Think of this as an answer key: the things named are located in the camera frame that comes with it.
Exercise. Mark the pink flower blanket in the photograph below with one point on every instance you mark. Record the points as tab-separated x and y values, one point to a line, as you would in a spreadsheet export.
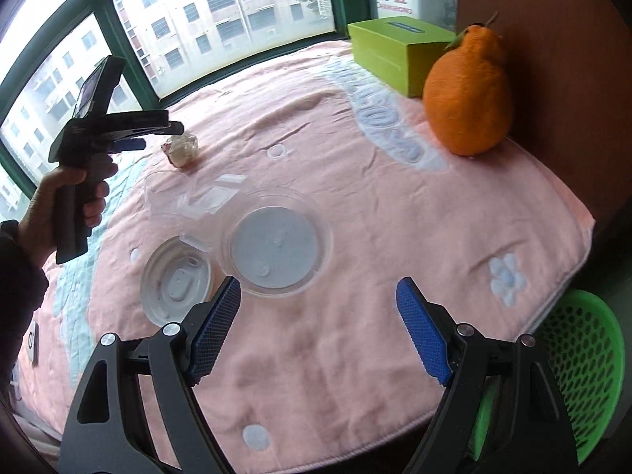
345	182

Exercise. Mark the person's left hand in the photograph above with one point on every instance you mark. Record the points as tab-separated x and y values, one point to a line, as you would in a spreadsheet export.
49	207

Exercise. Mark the small wrapper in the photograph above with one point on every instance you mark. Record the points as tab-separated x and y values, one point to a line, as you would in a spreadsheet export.
181	150

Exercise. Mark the brown wooden cabinet panel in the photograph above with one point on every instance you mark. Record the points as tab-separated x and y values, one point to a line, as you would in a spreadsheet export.
558	59

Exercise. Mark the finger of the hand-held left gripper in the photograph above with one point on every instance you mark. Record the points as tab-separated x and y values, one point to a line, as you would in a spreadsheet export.
131	146
176	127

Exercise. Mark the green tissue box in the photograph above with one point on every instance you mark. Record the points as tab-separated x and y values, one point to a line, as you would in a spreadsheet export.
390	49

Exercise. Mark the person's left forearm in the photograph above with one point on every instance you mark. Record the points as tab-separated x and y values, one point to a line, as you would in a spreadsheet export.
19	296

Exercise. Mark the white cup lid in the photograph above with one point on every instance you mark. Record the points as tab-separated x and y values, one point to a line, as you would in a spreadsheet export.
173	281

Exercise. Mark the beige apartment building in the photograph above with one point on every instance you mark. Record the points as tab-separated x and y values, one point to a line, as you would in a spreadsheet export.
212	10

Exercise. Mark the clear round plastic container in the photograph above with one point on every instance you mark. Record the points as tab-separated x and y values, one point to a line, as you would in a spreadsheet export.
276	244

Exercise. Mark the clear square plastic lid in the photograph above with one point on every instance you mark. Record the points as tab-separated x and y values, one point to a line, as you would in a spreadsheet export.
212	197

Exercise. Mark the green mesh plastic basket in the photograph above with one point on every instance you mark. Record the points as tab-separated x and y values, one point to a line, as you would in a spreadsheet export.
587	355

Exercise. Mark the green window frame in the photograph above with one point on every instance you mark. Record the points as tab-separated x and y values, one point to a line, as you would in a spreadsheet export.
106	39

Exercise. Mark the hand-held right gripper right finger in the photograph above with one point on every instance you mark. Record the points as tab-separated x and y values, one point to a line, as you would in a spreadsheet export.
424	331

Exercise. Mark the orange citrus fruit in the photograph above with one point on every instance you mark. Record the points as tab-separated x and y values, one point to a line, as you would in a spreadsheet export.
464	103

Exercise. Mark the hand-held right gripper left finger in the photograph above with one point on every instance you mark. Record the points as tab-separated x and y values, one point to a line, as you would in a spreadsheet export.
217	326

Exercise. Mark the small white device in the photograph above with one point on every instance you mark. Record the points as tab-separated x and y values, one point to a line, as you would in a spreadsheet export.
33	345

